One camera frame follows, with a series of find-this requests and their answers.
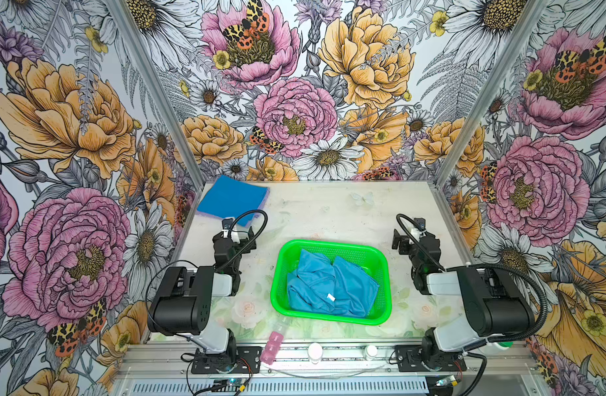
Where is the green plastic basket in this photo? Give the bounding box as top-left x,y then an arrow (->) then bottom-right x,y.
271,239 -> 392,326

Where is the light blue t shirt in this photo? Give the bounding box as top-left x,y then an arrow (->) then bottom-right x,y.
286,250 -> 379,318

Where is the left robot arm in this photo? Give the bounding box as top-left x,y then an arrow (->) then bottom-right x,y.
148,228 -> 256,359

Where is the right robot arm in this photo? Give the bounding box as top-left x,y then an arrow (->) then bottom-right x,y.
391,230 -> 547,361

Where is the folded dark blue t shirt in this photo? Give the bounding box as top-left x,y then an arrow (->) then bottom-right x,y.
197,175 -> 268,219

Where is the pink clear plastic bottle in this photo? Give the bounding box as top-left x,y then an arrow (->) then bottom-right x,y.
260,316 -> 291,365

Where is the white bottle cap right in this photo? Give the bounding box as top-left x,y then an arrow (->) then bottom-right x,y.
363,345 -> 378,361

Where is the white bottle green cap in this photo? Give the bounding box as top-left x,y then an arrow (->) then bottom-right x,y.
478,342 -> 514,356

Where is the white bottle cap left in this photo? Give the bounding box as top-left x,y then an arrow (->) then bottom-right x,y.
307,343 -> 324,365

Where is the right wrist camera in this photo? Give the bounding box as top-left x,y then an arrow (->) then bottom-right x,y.
410,218 -> 427,239

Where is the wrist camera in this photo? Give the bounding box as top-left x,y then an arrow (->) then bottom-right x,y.
221,217 -> 240,244
410,218 -> 427,239

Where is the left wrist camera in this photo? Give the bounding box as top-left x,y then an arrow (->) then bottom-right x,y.
221,217 -> 240,244

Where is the right aluminium corner post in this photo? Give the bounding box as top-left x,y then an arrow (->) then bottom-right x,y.
433,0 -> 552,189

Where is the aluminium corner post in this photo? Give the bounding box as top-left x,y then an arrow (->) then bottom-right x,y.
108,1 -> 206,193
433,0 -> 552,189

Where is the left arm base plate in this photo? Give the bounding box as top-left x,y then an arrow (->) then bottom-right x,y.
189,346 -> 263,375

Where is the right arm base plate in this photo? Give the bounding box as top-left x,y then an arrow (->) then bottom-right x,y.
394,345 -> 466,373

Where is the right black corrugated cable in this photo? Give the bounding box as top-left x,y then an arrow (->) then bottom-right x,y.
395,213 -> 549,343

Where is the aluminium front rail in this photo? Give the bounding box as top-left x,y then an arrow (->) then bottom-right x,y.
116,340 -> 539,380

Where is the left aluminium corner post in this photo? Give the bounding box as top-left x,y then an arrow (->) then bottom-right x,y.
108,1 -> 206,193

